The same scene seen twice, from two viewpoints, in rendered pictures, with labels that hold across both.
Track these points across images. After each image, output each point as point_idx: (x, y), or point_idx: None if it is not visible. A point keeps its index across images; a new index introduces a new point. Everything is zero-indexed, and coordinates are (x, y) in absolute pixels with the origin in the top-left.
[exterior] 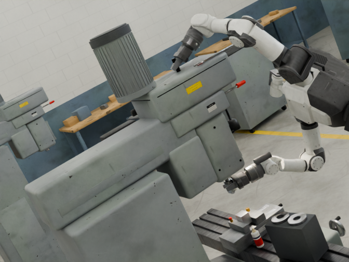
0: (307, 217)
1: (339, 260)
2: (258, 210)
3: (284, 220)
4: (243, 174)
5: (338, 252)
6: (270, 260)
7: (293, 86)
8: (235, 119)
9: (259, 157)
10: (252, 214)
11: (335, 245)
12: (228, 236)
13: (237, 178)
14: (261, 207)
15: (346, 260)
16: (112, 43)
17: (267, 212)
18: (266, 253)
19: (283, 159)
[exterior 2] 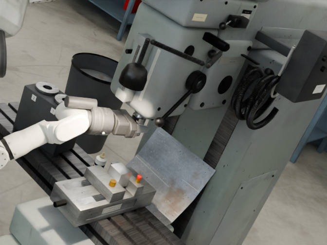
0: (34, 87)
1: (9, 111)
2: (95, 200)
3: (62, 94)
4: (113, 112)
5: (5, 118)
6: (83, 150)
7: None
8: (128, 63)
9: (86, 97)
10: (104, 174)
11: (5, 126)
12: (141, 182)
13: (123, 112)
14: (90, 205)
15: (3, 107)
16: None
17: (81, 186)
18: (87, 161)
19: (43, 122)
